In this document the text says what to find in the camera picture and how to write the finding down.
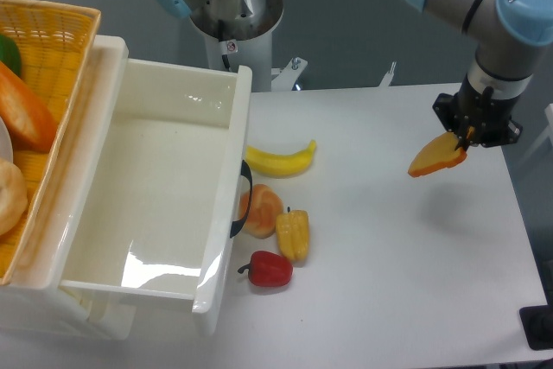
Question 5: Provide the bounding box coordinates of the black orange-tipped gripper finger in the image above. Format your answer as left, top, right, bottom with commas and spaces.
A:
455, 116, 474, 151

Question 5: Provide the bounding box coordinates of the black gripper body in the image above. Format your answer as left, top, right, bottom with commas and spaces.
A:
433, 92, 523, 148

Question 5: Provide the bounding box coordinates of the orange bread slice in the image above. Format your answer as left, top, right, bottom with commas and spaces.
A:
408, 132, 467, 177

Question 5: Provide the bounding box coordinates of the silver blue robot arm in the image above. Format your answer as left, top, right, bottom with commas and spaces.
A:
404, 0, 552, 150

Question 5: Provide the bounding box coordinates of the orange round bread roll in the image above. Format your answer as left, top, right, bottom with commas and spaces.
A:
238, 184, 283, 239

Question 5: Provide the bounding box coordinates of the upper white drawer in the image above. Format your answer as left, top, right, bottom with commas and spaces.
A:
60, 58, 253, 314

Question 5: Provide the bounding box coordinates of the white drawer cabinet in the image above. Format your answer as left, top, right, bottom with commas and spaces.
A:
1, 36, 228, 339

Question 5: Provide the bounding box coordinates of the orange bread loaf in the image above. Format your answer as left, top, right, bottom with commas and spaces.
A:
1, 62, 57, 153

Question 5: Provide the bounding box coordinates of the yellow toy banana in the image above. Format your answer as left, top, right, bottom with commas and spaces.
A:
245, 140, 317, 178

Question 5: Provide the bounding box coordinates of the yellow toy bell pepper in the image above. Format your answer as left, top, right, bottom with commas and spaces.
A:
276, 210, 310, 262

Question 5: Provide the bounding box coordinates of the black device at edge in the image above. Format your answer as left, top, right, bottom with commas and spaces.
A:
519, 305, 552, 351

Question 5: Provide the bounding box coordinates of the red toy bell pepper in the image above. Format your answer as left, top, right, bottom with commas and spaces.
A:
238, 251, 293, 288

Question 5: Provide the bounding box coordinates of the yellow wicker basket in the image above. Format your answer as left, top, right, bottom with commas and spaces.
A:
1, 0, 101, 285

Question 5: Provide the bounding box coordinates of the pale round bun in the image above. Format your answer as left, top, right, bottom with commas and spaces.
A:
1, 159, 28, 235

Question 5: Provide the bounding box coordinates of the green toy pepper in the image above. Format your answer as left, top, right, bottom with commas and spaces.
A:
0, 35, 22, 77

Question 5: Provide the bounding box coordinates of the white table clamp bracket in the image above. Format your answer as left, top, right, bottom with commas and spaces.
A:
271, 57, 308, 92

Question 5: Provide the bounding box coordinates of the black drawer handle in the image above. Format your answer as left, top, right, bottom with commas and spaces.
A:
229, 159, 253, 239

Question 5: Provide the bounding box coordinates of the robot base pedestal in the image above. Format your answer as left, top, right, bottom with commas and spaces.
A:
156, 0, 283, 92

